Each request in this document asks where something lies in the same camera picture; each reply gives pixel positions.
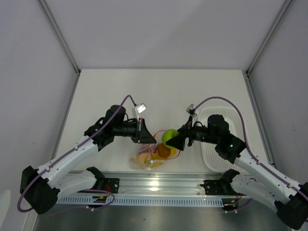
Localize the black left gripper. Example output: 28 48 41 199
113 118 156 143

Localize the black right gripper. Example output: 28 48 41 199
166 116 219 151

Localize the green apple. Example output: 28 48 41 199
162 129 179 145

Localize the brown kiwi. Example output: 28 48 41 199
157 143 171 158

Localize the clear orange zip top bag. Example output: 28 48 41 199
129 129 181 171

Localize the small yellow orange fruit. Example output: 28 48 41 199
148 153 165 168

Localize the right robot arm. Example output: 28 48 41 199
166 115 308 230

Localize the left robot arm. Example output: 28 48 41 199
17 103 156 214

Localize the white perforated plastic basket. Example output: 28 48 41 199
198 106 247 174

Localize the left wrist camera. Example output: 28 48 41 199
132 103 146 121

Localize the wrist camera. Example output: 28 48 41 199
186 104 198 124
132 103 146 121

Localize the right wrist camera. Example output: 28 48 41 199
186 104 198 124

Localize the aluminium front rail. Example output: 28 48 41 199
64 172 241 199

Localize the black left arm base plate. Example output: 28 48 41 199
95 178 120 193

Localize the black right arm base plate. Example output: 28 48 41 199
200 180 234 195

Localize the white slotted cable duct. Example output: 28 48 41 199
57 195 224 207

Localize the left aluminium frame post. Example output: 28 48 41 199
37 0 81 75

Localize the aluminium frame post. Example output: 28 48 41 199
245 0 295 77
37 0 81 75

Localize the right aluminium frame post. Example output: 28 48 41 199
245 0 295 77

